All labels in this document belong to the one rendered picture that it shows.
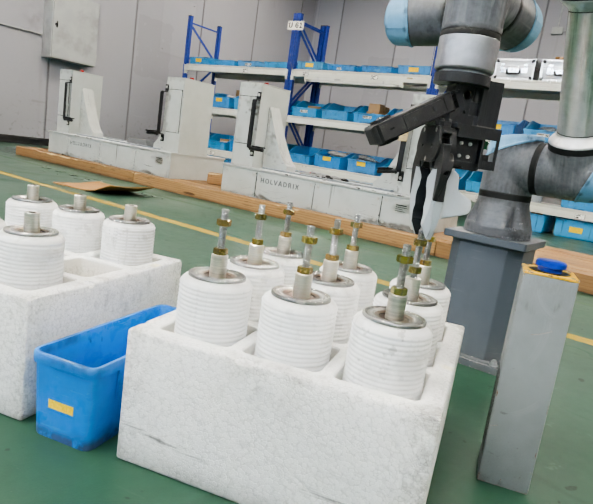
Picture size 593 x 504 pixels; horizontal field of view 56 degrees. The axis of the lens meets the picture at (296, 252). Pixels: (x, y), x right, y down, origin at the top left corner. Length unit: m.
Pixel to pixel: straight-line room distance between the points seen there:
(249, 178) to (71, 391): 2.93
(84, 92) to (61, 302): 4.55
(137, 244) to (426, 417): 0.64
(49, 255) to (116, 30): 7.50
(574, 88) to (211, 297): 0.84
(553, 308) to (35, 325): 0.70
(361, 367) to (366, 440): 0.08
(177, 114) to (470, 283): 3.20
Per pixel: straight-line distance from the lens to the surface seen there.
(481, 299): 1.33
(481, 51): 0.75
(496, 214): 1.33
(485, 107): 0.77
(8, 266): 0.90
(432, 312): 0.76
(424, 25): 0.90
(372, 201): 3.11
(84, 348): 0.90
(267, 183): 3.53
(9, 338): 0.88
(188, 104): 4.24
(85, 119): 5.31
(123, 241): 1.06
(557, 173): 1.30
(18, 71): 7.58
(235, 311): 0.71
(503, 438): 0.88
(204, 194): 3.79
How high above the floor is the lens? 0.43
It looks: 10 degrees down
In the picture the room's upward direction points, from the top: 8 degrees clockwise
